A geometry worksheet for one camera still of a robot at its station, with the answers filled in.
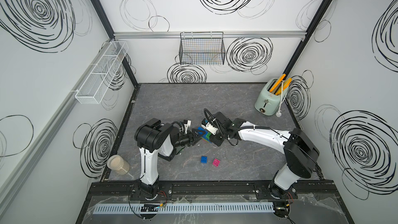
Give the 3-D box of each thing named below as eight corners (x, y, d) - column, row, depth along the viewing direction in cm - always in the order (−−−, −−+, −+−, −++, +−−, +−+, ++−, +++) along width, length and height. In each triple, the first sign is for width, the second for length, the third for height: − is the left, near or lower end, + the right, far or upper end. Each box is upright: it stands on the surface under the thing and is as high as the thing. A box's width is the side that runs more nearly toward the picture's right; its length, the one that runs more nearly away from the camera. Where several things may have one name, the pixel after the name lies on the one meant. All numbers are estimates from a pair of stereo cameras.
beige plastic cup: (115, 174, 80) (104, 168, 72) (119, 162, 85) (109, 154, 76) (128, 175, 81) (118, 168, 72) (131, 162, 85) (123, 154, 76)
